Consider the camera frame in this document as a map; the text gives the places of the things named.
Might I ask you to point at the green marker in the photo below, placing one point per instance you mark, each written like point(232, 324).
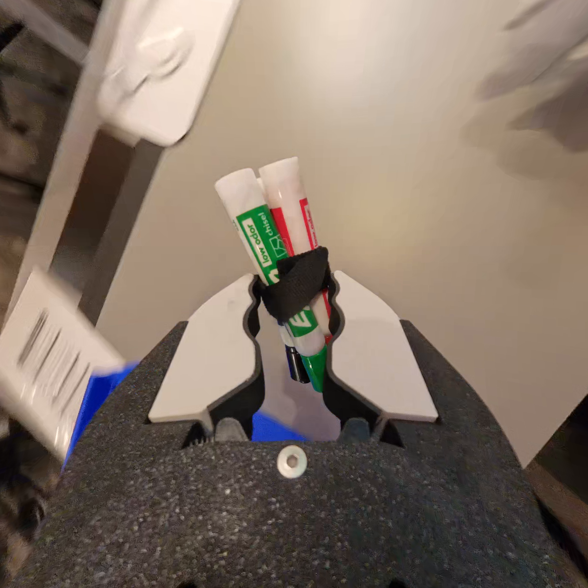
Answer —
point(257, 234)

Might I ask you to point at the black table mat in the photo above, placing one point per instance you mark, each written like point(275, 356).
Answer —
point(119, 220)

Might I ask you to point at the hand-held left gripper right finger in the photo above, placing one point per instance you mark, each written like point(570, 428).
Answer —
point(381, 363)

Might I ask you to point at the printed paper sheet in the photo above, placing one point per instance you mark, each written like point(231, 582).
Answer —
point(50, 358)

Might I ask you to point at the black marker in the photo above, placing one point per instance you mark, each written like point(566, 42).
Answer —
point(297, 366)

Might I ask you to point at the red marker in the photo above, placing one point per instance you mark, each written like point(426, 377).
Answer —
point(292, 220)

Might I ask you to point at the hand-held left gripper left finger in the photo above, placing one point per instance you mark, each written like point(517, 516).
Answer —
point(202, 367)

